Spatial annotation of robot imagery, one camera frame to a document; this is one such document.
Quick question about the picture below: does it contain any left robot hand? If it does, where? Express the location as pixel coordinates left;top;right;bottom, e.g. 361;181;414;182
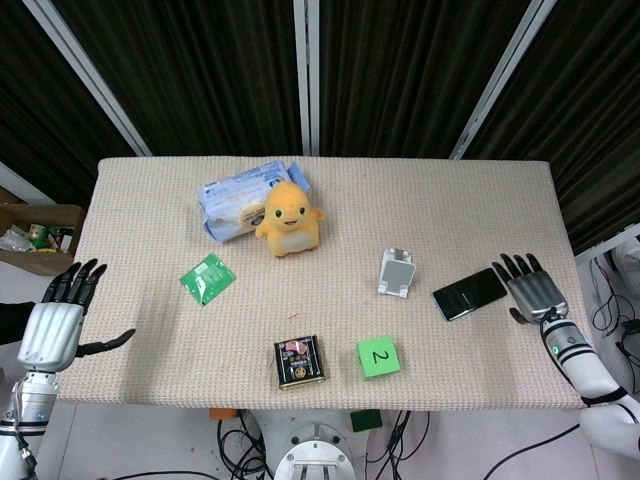
17;258;137;373

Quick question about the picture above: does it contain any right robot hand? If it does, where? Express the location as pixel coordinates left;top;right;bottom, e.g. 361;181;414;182
491;253;571;327

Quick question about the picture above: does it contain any black smartphone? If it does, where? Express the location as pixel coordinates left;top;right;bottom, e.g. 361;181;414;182
431;267;509;322

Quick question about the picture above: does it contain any robot base column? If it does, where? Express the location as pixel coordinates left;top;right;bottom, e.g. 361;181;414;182
248;409;383;480

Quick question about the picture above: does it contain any white phone stand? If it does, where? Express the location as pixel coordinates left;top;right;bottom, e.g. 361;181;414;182
375;248;418;299

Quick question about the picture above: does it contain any cardboard box with clutter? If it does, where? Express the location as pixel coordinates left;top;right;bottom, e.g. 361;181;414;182
0;185;85;277

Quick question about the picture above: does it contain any green sachet packet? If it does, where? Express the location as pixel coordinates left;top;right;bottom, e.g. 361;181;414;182
179;252;236;308

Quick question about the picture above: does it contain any green cube with number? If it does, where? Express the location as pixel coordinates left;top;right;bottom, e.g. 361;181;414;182
355;336;403;380

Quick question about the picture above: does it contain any beige woven tablecloth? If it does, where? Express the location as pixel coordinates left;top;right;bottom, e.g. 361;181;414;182
55;157;612;413

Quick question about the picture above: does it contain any blue wet wipes pack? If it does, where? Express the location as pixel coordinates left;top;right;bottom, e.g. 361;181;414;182
199;159;314;244

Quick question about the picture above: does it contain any black square tin can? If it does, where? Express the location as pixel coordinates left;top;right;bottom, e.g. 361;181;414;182
272;334;328;390

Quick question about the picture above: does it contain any orange plush toy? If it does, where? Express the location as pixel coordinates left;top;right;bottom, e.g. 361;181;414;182
255;180;327;259

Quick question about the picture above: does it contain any black curtain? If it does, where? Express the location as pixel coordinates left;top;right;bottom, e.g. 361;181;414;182
0;0;640;256

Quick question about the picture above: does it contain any black cable bundle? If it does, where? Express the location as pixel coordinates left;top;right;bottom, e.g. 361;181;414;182
587;249;640;387

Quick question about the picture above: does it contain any white metal frame post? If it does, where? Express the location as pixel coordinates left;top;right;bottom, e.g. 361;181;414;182
21;0;153;157
449;0;557;161
291;0;321;156

